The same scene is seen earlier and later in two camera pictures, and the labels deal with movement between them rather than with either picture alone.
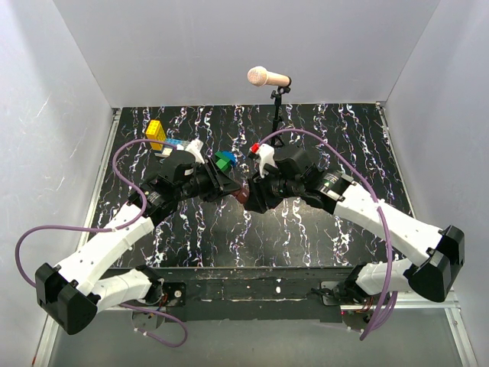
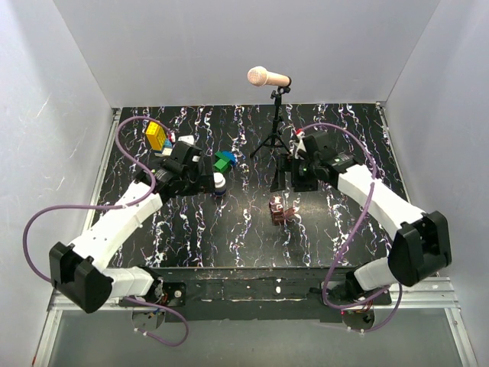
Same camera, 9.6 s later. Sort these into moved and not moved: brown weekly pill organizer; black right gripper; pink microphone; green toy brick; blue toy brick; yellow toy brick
Moved: brown weekly pill organizer; black right gripper
Not moved: blue toy brick; pink microphone; green toy brick; yellow toy brick
